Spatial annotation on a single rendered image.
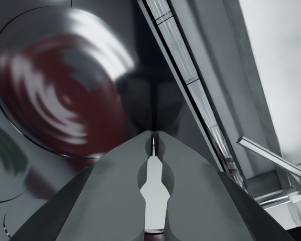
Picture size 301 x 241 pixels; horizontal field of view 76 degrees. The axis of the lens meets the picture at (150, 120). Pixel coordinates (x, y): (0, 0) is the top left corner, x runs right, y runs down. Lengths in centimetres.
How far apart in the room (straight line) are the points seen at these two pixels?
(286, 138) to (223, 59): 9
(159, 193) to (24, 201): 12
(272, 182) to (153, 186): 17
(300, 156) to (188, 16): 16
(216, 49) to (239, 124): 9
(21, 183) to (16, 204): 3
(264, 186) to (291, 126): 12
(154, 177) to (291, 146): 12
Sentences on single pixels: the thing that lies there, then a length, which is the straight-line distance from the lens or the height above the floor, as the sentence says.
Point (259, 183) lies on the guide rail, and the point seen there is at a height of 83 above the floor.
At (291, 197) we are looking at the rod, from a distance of 22.
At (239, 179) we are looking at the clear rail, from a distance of 18.
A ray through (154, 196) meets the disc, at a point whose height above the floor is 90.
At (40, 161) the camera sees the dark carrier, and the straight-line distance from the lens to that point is 18.
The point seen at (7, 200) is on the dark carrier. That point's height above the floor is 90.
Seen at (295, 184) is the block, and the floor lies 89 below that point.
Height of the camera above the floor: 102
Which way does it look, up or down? 62 degrees down
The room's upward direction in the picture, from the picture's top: 179 degrees counter-clockwise
